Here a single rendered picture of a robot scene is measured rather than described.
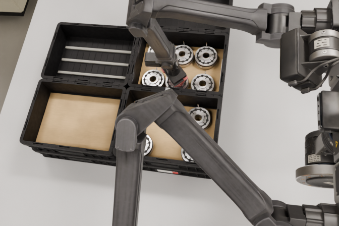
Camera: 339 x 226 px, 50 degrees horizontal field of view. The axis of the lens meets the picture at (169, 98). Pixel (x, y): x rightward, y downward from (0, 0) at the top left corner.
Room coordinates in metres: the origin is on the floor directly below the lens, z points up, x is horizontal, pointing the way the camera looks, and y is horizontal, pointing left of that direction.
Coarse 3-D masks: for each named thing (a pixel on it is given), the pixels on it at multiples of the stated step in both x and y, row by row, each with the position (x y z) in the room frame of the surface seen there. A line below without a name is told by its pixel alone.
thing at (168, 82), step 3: (165, 81) 0.73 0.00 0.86; (168, 81) 0.73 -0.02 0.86; (186, 81) 0.71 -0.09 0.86; (165, 84) 0.72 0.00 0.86; (168, 84) 0.72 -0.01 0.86; (171, 84) 0.71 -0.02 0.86; (183, 84) 0.70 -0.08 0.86; (186, 84) 0.69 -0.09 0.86; (174, 87) 0.69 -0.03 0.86; (177, 87) 0.69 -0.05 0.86; (180, 87) 0.69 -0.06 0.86; (183, 87) 0.68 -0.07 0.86
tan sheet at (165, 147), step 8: (152, 128) 0.55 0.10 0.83; (160, 128) 0.54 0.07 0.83; (208, 128) 0.48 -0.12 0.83; (152, 136) 0.52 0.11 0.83; (160, 136) 0.51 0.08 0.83; (168, 136) 0.50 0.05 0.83; (160, 144) 0.47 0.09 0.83; (168, 144) 0.46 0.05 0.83; (176, 144) 0.45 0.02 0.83; (152, 152) 0.45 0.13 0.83; (160, 152) 0.44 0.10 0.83; (168, 152) 0.43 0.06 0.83; (176, 152) 0.42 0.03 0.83
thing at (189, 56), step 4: (176, 48) 0.88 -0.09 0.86; (180, 48) 0.88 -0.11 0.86; (184, 48) 0.87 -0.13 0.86; (188, 48) 0.87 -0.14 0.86; (176, 52) 0.86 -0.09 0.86; (188, 52) 0.84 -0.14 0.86; (192, 52) 0.84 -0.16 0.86; (188, 56) 0.82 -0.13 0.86; (192, 56) 0.82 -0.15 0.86; (180, 60) 0.82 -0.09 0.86; (184, 60) 0.81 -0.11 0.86; (188, 60) 0.81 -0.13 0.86; (180, 64) 0.80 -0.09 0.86; (184, 64) 0.79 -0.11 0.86
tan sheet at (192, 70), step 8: (192, 48) 0.88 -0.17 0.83; (144, 56) 0.91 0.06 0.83; (144, 64) 0.87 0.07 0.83; (192, 64) 0.80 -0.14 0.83; (216, 64) 0.76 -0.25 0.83; (144, 72) 0.83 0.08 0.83; (192, 72) 0.76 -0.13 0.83; (200, 72) 0.75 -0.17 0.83; (208, 72) 0.74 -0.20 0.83; (216, 72) 0.73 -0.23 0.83; (152, 80) 0.77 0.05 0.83; (216, 80) 0.69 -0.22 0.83; (216, 88) 0.65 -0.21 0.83
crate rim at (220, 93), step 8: (176, 32) 0.92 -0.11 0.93; (184, 32) 0.91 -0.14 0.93; (192, 32) 0.90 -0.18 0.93; (200, 32) 0.89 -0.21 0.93; (208, 32) 0.87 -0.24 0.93; (216, 32) 0.86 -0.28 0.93; (224, 40) 0.81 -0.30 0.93; (136, 48) 0.90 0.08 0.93; (224, 48) 0.78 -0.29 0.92; (136, 56) 0.85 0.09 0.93; (224, 56) 0.74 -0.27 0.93; (224, 64) 0.70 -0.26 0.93; (224, 72) 0.67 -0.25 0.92; (128, 80) 0.75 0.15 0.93; (152, 88) 0.68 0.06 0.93; (160, 88) 0.67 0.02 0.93; (176, 88) 0.65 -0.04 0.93
